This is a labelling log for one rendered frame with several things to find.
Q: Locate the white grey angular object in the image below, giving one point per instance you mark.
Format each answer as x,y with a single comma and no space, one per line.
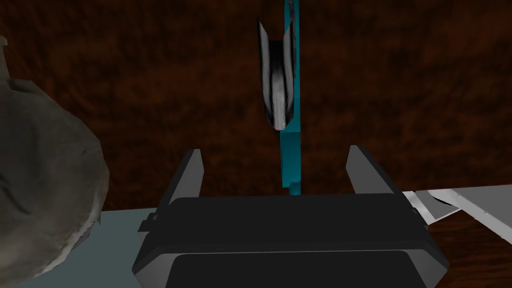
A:
472,200

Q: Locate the grey lumpy round object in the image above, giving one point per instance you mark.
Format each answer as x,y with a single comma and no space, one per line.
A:
44,172

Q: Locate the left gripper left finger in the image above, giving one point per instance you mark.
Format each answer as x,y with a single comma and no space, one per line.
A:
188,180

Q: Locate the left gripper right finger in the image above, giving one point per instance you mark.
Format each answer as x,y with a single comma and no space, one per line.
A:
368,178

